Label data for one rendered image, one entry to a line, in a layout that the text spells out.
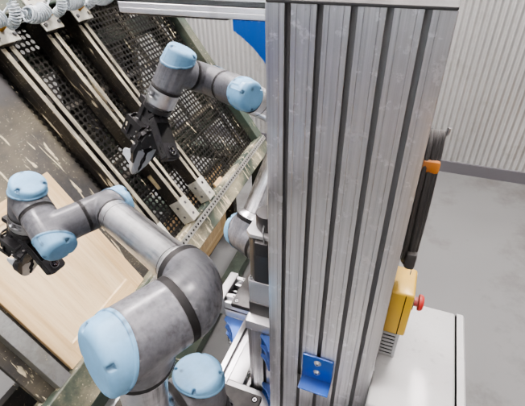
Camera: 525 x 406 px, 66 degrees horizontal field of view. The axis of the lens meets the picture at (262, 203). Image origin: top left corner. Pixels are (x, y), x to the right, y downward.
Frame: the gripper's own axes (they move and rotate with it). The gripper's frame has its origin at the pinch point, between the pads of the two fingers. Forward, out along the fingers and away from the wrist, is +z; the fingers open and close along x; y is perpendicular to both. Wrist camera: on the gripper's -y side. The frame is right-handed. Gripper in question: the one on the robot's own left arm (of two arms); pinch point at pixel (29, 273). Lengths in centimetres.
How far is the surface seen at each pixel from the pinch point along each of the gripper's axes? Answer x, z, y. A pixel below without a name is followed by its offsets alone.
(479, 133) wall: -349, 13, -165
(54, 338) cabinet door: -3.3, 36.9, -8.8
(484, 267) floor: -214, 47, -198
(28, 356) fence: 6.2, 33.5, -7.7
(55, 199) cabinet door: -37.3, 21.6, 24.3
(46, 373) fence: 6.2, 37.1, -14.7
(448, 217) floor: -267, 59, -175
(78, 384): 2.3, 41.2, -24.3
